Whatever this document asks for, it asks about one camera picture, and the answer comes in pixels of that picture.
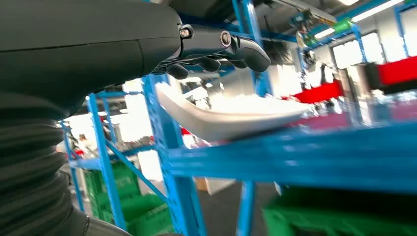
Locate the large blue metal shelf rack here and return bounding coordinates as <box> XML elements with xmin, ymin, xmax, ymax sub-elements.
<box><xmin>142</xmin><ymin>0</ymin><xmax>417</xmax><ymax>236</ymax></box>

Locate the green plastic crate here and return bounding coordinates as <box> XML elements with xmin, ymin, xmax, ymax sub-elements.
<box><xmin>121</xmin><ymin>194</ymin><xmax>175</xmax><ymax>236</ymax></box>
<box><xmin>262</xmin><ymin>187</ymin><xmax>417</xmax><ymax>236</ymax></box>
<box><xmin>85</xmin><ymin>161</ymin><xmax>141</xmax><ymax>219</ymax></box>

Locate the red barrier belt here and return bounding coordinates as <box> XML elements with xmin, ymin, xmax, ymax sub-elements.
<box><xmin>281</xmin><ymin>56</ymin><xmax>417</xmax><ymax>105</ymax></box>

